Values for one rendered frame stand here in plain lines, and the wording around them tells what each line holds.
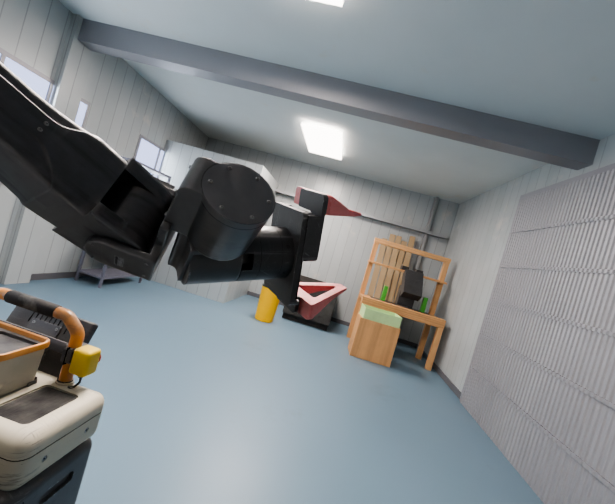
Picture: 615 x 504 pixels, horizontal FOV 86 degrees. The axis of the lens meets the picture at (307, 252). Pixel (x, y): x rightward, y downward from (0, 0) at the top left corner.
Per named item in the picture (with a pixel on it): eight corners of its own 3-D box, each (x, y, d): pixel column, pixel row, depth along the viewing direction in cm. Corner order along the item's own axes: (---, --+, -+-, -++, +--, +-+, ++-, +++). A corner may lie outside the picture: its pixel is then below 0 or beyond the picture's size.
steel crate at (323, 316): (329, 321, 689) (339, 286, 688) (327, 333, 579) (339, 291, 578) (287, 307, 699) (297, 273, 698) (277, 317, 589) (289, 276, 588)
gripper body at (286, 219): (319, 213, 33) (250, 209, 29) (303, 305, 36) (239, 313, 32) (288, 202, 38) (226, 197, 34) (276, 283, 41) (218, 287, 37)
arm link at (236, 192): (131, 189, 33) (84, 257, 28) (143, 94, 25) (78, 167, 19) (242, 237, 37) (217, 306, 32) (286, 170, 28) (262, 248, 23)
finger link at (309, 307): (369, 259, 39) (301, 261, 34) (357, 314, 41) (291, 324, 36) (335, 243, 44) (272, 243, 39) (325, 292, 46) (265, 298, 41)
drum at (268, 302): (271, 325, 525) (282, 290, 525) (250, 318, 528) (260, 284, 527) (275, 320, 562) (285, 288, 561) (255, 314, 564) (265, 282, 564)
